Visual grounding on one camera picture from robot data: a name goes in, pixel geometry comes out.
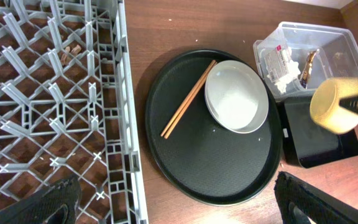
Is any yellow bowl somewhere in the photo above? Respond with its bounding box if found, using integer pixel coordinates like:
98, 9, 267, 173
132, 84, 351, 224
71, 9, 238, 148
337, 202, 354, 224
310, 77, 358, 134

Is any white tissue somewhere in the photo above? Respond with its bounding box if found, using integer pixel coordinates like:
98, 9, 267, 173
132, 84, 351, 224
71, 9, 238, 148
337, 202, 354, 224
268, 60, 300, 95

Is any clear plastic bin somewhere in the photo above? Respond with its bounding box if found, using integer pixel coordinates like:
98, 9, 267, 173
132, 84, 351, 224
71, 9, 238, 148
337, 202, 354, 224
253, 22, 358, 101

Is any round black tray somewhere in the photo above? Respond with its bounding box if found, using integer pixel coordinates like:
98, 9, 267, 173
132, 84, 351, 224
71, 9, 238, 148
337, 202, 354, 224
145, 49, 283, 206

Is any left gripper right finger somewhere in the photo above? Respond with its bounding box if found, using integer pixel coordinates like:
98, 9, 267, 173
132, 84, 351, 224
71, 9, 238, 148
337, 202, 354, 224
274, 172, 358, 223

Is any white plastic wrapper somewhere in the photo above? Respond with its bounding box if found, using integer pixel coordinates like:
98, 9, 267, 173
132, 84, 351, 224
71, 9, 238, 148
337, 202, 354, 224
264, 45, 290, 82

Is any food crumb in rack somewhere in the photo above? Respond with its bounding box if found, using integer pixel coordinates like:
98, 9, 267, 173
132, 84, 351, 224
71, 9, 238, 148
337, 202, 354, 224
60, 45, 82, 66

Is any grey plate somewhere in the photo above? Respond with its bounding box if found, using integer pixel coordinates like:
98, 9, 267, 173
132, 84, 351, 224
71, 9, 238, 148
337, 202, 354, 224
204, 60, 269, 134

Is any grey dishwasher rack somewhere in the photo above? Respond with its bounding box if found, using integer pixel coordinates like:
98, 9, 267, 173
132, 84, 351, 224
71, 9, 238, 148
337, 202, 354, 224
0, 0, 148, 223

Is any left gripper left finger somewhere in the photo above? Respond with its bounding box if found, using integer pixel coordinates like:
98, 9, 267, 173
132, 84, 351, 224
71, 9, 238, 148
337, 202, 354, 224
0, 177, 82, 224

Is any brown snack wrapper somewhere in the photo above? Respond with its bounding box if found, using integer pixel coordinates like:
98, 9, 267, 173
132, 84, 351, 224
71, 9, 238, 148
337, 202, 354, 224
299, 49, 319, 88

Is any black rectangular tray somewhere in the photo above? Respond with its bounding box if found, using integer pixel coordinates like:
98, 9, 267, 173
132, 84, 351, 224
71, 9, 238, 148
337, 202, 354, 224
277, 96, 358, 169

